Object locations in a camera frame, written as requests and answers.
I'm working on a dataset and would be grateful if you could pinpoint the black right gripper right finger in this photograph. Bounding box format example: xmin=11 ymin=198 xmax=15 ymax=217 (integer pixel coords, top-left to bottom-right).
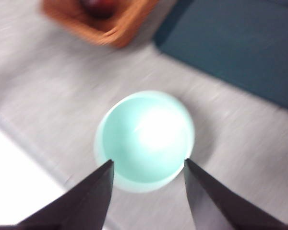
xmin=183 ymin=158 xmax=288 ymax=230

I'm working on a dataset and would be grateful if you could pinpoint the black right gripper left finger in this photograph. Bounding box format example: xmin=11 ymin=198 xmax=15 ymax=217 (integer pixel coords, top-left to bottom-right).
xmin=9 ymin=159 xmax=115 ymax=230

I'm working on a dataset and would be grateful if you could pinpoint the teal ceramic bowl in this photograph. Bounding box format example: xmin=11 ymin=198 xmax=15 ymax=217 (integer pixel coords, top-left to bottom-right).
xmin=93 ymin=90 xmax=196 ymax=194

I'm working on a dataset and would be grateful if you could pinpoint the dark red plum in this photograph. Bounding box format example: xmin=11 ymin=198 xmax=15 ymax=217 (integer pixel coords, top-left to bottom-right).
xmin=80 ymin=0 xmax=116 ymax=19

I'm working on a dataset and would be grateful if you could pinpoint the dark rectangular tray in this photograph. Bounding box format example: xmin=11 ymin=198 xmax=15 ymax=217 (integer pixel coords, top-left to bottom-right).
xmin=153 ymin=0 xmax=288 ymax=118

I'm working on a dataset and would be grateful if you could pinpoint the brown wicker basket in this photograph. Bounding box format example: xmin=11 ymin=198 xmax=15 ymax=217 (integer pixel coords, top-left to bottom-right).
xmin=40 ymin=0 xmax=159 ymax=48

